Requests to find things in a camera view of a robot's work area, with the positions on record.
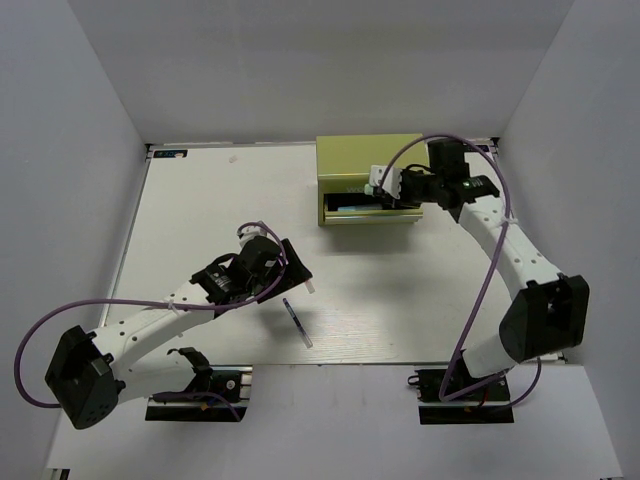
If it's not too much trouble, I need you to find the red refill pen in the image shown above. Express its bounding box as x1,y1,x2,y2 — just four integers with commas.
304,280,315,294

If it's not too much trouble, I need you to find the blue cap marker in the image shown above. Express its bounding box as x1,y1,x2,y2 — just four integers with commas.
336,204,383,212

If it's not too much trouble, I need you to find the green metal tool chest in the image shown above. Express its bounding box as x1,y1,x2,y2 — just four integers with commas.
316,133,423,226

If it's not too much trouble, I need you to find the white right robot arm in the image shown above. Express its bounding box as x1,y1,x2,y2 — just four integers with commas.
366,134,590,401

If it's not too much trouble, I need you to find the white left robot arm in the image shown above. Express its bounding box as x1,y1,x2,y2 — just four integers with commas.
45,235,313,430

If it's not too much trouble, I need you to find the blue refill pen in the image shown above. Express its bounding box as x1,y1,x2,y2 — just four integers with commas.
282,298,313,349

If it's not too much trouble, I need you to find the left corner label sticker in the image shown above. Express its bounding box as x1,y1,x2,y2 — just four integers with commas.
153,149,188,159

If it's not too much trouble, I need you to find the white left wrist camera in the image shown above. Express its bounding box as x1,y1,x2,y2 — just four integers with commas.
236,222,268,248

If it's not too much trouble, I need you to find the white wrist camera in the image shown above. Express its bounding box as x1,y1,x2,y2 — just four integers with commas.
366,165,402,200
236,222,268,248

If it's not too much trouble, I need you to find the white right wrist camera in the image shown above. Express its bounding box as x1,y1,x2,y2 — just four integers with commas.
366,165,402,200

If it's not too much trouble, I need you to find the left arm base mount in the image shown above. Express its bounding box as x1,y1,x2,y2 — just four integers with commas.
145,366,253,423

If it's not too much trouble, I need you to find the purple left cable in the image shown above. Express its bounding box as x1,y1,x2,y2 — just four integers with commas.
13,222,291,421

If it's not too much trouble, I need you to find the purple cable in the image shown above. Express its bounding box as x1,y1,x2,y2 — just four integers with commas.
13,222,291,421
374,132,544,409

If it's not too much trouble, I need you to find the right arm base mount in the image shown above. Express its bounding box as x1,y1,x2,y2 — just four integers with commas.
407,368,514,426

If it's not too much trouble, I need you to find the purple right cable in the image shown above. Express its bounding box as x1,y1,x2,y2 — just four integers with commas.
374,132,544,409

